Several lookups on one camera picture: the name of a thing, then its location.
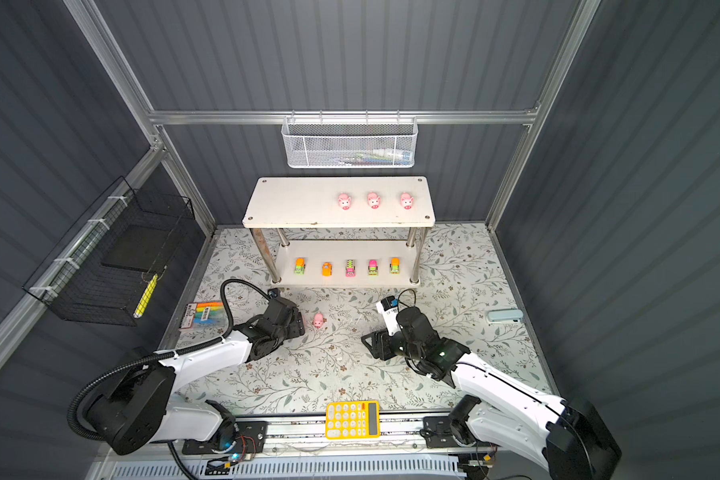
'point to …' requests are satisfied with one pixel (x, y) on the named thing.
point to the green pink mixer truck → (373, 266)
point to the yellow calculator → (352, 420)
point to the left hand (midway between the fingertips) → (293, 321)
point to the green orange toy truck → (394, 265)
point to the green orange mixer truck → (300, 266)
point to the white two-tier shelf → (340, 230)
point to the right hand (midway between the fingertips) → (372, 339)
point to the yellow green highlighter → (145, 297)
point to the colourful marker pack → (202, 312)
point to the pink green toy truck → (350, 269)
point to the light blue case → (513, 315)
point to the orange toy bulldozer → (326, 269)
